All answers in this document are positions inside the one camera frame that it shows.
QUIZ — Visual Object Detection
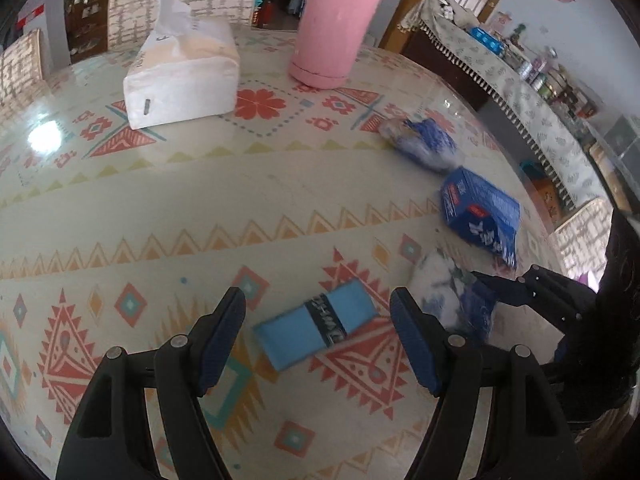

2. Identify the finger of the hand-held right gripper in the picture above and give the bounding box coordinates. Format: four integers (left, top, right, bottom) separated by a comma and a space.
471, 270, 532, 307
519, 264, 597, 332

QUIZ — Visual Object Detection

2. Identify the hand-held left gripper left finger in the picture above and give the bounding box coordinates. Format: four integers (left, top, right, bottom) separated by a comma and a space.
55, 286, 247, 480

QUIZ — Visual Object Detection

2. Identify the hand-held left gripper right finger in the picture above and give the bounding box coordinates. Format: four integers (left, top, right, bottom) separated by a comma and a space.
389, 286, 584, 480

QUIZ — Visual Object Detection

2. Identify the white blue wrapper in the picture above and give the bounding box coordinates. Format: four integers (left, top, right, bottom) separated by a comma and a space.
409, 250, 499, 346

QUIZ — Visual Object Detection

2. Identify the light blue pack black band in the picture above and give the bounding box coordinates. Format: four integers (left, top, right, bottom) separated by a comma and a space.
252, 276, 380, 372

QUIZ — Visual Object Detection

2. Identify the blue carton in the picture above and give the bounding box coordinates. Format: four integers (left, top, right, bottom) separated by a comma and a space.
439, 166, 522, 271

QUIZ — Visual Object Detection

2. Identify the patterned tablecloth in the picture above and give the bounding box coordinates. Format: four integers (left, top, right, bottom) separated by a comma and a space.
0, 27, 571, 480

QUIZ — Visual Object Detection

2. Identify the sideboard with floral cloth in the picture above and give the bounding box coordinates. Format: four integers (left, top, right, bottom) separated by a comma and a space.
397, 0, 609, 211

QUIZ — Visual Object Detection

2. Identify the white tissue pack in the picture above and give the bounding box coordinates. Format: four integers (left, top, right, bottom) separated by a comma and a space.
123, 0, 240, 131

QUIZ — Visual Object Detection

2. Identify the pink thermos bottle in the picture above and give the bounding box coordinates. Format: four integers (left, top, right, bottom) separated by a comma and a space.
290, 0, 390, 90

